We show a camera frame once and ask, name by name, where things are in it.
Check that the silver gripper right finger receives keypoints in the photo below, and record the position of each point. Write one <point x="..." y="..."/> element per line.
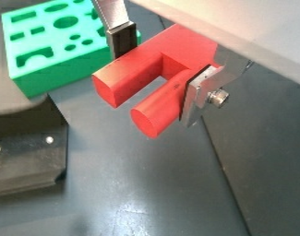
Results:
<point x="204" y="88"/>

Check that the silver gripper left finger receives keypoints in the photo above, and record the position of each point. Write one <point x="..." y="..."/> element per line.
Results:
<point x="120" y="28"/>

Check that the green shape-sorter block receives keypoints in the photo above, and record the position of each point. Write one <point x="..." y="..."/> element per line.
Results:
<point x="56" y="44"/>

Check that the black fixture bracket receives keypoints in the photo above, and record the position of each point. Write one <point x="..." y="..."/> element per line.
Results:
<point x="34" y="140"/>

